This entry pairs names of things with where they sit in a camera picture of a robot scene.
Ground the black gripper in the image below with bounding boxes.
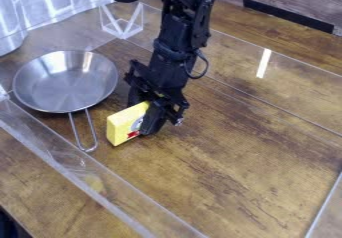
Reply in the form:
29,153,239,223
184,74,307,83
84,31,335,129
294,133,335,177
124,39,191,135

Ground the yellow butter block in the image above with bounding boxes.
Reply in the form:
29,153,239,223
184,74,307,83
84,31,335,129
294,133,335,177
105,101,149,146

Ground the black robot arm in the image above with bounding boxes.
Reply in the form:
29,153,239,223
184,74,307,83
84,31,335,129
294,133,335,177
124,0,215,135

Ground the silver pan with wire handle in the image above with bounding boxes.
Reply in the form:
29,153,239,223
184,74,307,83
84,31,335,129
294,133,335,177
12,50,119,153

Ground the clear acrylic back barrier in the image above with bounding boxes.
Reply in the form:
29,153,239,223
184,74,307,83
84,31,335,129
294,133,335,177
97,1,342,150

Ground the black strip on table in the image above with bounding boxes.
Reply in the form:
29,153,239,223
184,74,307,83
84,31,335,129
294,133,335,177
243,0,334,34

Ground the clear acrylic front barrier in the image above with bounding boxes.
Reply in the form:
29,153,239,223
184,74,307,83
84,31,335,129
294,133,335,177
0,85,208,238

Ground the white sheer curtain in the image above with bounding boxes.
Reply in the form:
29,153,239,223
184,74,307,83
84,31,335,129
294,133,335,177
0,0,112,56

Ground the clear acrylic barrier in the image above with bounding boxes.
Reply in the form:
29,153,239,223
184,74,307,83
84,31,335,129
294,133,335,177
97,1,342,150
0,85,208,238

